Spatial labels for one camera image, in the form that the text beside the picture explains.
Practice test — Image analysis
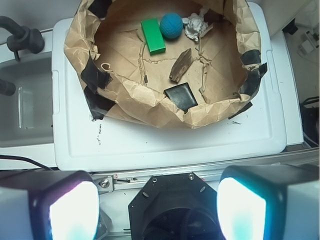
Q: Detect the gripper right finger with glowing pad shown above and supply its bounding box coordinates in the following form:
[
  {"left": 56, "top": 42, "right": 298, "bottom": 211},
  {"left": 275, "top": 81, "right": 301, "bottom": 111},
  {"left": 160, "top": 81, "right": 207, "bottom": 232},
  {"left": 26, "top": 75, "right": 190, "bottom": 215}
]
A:
[{"left": 217, "top": 164, "right": 320, "bottom": 240}]

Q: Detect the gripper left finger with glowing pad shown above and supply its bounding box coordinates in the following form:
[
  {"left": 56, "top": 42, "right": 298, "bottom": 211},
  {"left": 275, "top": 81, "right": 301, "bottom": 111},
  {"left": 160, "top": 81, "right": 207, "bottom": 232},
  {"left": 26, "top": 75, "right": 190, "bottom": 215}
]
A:
[{"left": 0, "top": 170, "right": 100, "bottom": 240}]

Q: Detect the brown wood chip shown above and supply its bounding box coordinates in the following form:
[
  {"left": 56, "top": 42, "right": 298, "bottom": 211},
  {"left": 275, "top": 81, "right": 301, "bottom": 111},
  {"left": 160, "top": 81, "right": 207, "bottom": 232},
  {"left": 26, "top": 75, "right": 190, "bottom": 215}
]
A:
[{"left": 169, "top": 48, "right": 194, "bottom": 83}]

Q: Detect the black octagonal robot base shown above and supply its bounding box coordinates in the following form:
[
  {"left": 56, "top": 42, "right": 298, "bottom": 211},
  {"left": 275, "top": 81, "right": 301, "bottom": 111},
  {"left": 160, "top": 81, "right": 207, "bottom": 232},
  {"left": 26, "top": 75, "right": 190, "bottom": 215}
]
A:
[{"left": 128, "top": 172, "right": 224, "bottom": 240}]

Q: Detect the white plastic bin lid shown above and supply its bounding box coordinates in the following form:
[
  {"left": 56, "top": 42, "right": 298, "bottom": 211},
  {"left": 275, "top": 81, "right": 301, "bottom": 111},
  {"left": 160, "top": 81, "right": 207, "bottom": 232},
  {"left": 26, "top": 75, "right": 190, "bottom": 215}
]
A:
[{"left": 51, "top": 2, "right": 287, "bottom": 172}]

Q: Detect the black leather wallet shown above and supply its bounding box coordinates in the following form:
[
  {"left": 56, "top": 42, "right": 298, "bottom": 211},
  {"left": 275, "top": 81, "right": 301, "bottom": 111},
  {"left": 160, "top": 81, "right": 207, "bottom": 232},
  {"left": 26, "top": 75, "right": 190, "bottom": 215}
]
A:
[{"left": 163, "top": 82, "right": 198, "bottom": 113}]

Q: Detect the brown paper bag tray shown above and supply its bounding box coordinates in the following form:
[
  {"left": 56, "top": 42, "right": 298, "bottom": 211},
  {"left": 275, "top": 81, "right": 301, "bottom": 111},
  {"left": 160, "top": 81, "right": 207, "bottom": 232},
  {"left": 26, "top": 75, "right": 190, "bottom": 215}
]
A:
[{"left": 64, "top": 0, "right": 268, "bottom": 129}]

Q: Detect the crumpled white paper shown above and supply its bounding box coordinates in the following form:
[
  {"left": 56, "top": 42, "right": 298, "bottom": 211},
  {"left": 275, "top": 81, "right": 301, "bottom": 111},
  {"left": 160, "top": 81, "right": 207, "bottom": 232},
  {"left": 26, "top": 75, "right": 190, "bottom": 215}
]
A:
[{"left": 182, "top": 7, "right": 213, "bottom": 43}]

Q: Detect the blue dimpled ball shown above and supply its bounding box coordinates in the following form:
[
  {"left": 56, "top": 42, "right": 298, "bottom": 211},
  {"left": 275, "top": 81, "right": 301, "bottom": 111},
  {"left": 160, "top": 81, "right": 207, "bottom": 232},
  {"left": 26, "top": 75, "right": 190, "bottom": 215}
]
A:
[{"left": 159, "top": 12, "right": 184, "bottom": 39}]

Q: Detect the green rectangular block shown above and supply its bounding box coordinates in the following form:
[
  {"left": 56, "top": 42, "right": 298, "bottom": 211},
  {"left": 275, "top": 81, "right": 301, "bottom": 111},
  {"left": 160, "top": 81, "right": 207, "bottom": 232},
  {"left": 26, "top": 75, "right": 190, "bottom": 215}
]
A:
[{"left": 141, "top": 18, "right": 166, "bottom": 55}]

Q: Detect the silver corner bracket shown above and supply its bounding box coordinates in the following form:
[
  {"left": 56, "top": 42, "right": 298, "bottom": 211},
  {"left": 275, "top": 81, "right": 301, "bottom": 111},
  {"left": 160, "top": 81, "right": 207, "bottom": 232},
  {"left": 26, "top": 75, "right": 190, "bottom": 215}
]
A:
[{"left": 97, "top": 176, "right": 115, "bottom": 194}]

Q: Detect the aluminium extrusion rail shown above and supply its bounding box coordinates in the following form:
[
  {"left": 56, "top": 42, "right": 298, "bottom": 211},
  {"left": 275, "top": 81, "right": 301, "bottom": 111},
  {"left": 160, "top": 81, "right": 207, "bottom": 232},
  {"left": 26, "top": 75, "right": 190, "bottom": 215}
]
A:
[{"left": 89, "top": 147, "right": 320, "bottom": 193}]

